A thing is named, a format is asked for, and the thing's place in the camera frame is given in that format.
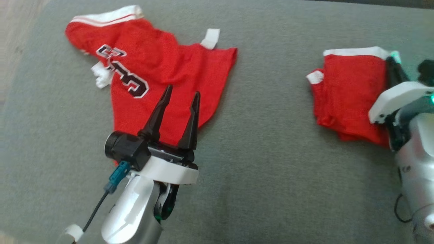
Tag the red basketball jersey number 23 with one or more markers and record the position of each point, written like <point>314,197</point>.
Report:
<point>176,67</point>

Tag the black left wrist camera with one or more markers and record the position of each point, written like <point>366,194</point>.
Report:
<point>127,149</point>

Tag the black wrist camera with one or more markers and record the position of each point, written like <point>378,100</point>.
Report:
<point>127,149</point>
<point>427,71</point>

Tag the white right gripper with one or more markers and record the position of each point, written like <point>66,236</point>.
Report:
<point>393,98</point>

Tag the red shorts with white trim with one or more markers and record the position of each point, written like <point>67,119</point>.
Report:
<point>349,95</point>

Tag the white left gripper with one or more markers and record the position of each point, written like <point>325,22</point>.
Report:
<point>169,173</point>

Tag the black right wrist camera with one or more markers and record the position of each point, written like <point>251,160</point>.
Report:
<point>427,71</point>

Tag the grey fabric sofa seat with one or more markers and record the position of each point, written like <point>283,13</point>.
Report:
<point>264,169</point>

